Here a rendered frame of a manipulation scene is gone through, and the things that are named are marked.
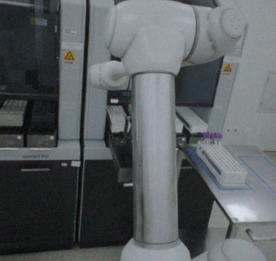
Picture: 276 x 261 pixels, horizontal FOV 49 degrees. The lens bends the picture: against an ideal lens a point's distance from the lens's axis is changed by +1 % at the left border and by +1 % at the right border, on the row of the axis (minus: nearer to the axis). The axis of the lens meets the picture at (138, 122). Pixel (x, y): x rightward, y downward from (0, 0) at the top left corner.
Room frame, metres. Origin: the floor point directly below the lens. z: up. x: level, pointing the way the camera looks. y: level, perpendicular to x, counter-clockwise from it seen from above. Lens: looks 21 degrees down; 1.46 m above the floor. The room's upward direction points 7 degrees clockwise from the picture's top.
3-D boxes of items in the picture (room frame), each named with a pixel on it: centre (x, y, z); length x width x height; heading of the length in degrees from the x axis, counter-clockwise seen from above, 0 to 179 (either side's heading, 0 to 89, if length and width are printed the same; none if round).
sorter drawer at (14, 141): (1.61, 0.70, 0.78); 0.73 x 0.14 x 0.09; 15
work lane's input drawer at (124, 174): (1.44, 0.08, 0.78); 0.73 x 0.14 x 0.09; 15
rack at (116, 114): (1.62, 0.12, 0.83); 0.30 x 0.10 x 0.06; 15
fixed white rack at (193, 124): (1.75, -0.31, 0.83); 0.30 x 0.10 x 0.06; 15
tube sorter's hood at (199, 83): (1.82, -0.06, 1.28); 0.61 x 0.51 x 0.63; 105
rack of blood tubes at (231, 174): (1.21, -0.38, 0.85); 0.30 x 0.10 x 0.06; 13
